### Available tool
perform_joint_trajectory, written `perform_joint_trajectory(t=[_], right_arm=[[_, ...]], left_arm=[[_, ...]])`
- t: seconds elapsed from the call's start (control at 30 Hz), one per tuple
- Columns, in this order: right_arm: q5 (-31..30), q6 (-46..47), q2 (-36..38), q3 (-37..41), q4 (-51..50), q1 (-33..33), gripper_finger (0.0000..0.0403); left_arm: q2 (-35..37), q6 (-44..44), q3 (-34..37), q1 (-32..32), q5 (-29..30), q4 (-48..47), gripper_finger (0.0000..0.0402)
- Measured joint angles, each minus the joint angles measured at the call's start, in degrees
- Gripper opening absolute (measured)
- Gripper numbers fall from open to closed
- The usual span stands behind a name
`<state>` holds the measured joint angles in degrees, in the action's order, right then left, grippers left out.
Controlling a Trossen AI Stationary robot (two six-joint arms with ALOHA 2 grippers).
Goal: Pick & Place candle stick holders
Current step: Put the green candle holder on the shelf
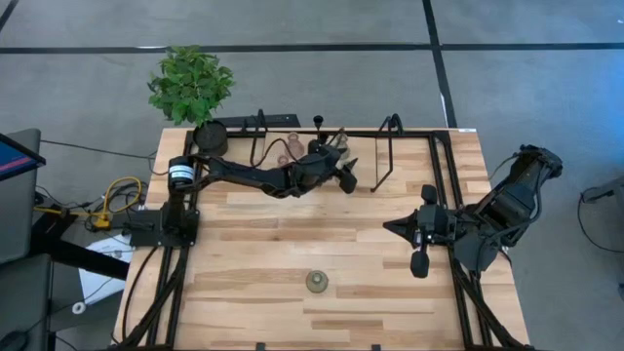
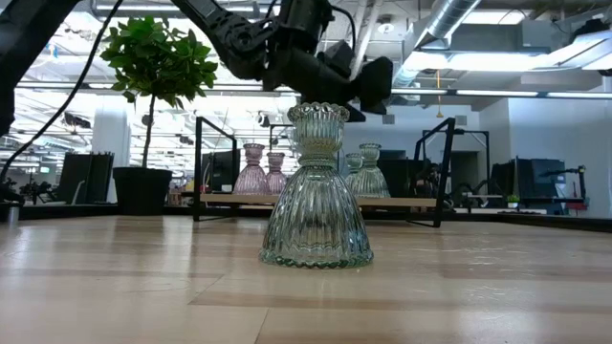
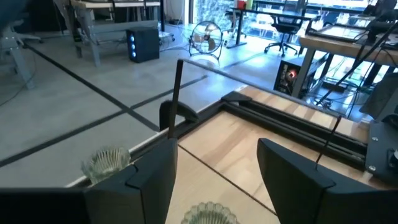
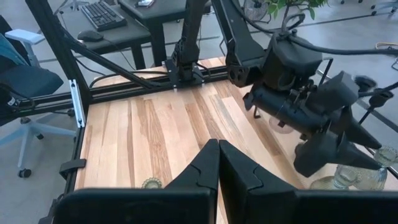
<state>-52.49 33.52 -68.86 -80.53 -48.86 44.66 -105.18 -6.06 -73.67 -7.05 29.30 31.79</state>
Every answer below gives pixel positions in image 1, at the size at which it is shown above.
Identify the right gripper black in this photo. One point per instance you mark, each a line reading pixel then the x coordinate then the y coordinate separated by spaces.
pixel 431 224

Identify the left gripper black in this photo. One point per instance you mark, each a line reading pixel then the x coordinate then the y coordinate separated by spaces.
pixel 324 166

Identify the green ribbed glass candle holder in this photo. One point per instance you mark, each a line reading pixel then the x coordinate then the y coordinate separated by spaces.
pixel 317 282
pixel 341 141

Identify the black metal candlestick holder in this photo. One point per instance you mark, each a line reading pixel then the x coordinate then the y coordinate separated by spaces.
pixel 318 119

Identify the pink ribbed glass candle holder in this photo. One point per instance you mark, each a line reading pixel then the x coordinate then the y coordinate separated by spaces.
pixel 295 144
pixel 283 160

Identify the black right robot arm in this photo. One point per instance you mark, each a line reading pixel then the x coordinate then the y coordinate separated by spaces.
pixel 512 200

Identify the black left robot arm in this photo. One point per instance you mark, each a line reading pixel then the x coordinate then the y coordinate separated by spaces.
pixel 244 173

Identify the black power strip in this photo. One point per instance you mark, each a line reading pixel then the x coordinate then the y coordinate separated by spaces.
pixel 278 121

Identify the green plant in black pot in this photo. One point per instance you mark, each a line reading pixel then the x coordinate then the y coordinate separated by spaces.
pixel 190 88

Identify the white paper sheet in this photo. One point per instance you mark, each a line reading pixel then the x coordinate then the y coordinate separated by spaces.
pixel 97 283

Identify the black metal stand leg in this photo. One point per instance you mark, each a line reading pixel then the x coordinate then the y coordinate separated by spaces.
pixel 78 254

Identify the white tape roll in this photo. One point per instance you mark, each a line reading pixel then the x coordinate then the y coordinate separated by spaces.
pixel 74 308

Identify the monitor with blue screen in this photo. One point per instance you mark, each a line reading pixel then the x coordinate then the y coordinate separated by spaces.
pixel 14 158

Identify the grey cabinet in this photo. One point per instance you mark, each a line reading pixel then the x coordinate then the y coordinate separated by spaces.
pixel 17 219

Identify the black computer mouse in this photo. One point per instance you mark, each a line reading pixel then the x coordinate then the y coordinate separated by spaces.
pixel 12 341

